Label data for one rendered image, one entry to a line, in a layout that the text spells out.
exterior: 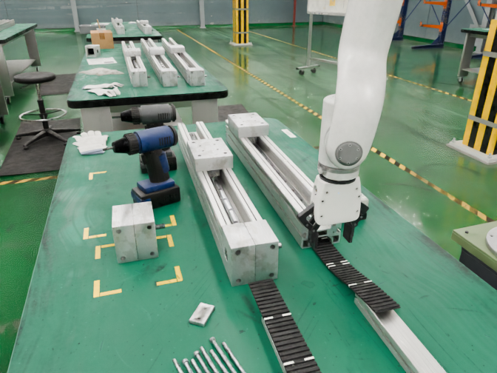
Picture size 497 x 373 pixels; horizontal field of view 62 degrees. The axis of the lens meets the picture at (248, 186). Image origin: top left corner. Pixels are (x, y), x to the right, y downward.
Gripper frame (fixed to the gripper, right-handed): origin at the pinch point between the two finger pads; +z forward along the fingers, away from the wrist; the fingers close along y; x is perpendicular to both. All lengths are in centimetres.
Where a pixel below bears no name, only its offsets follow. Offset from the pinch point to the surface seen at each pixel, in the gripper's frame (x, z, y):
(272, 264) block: -4.0, 1.4, -15.1
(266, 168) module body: 34.2, -3.1, -4.0
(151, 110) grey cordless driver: 61, -15, -33
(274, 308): -16.1, 1.9, -18.8
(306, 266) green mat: -1.9, 5.3, -6.3
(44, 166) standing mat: 276, 83, -114
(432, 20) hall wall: 899, 26, 727
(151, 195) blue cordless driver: 34, 1, -37
